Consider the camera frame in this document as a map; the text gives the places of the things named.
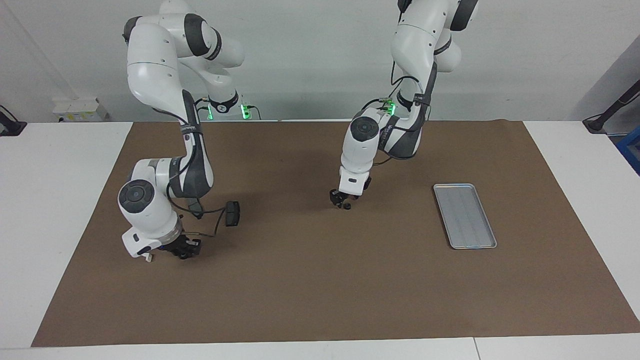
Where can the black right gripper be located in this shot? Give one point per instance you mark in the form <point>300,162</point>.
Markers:
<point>186,243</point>

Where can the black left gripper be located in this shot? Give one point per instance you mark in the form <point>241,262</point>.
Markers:
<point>336,194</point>

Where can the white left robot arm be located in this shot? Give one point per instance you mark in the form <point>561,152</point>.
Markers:
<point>420,45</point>

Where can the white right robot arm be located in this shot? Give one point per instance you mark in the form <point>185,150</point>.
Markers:
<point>150,65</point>

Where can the silver metal tray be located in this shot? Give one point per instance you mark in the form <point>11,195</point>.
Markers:
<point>465,216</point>

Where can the short dark brake pad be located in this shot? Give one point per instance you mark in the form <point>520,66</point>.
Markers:
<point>232,214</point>

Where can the brown table mat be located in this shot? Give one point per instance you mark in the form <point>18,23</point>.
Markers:
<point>320,290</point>

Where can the black table clamp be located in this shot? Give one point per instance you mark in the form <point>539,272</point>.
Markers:
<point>11,127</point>

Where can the black slanted stand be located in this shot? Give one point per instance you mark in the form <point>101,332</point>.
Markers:
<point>615,107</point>

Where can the blue box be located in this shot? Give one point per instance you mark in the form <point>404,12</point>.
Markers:
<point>632,150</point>

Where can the white wall box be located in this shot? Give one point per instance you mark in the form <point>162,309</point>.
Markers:
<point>80,110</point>

